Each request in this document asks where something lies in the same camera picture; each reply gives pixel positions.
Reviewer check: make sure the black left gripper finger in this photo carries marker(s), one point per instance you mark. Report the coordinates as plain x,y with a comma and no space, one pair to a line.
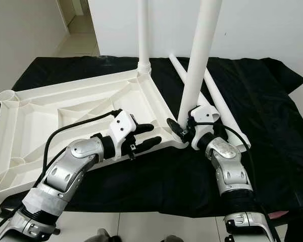
149,143
144,128

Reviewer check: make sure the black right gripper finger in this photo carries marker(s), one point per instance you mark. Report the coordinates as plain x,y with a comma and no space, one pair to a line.
174,128

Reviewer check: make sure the white tapered table leg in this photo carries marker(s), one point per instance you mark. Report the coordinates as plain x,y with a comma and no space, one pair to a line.
202,50
222,106
178,65
144,30

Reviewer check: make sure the white plastic table top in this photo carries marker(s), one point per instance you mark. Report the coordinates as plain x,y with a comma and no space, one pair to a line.
40,126

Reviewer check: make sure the black table cloth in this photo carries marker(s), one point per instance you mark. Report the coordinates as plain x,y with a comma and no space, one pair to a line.
262,176

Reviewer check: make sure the grey left robot foot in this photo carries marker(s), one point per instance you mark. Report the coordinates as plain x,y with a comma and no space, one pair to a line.
102,236

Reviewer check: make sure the grey robot foot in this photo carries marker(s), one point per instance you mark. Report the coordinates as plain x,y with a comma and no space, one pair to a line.
167,238
102,236

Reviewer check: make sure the grey right robot foot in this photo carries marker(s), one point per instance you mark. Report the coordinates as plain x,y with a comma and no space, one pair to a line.
167,238

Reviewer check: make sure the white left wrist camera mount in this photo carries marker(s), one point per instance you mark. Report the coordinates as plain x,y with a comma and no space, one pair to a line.
123,126

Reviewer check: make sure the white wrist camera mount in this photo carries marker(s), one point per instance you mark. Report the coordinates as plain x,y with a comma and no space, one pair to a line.
123,126
204,115

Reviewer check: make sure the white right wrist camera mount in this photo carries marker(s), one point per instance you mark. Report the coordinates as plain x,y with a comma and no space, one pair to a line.
204,115

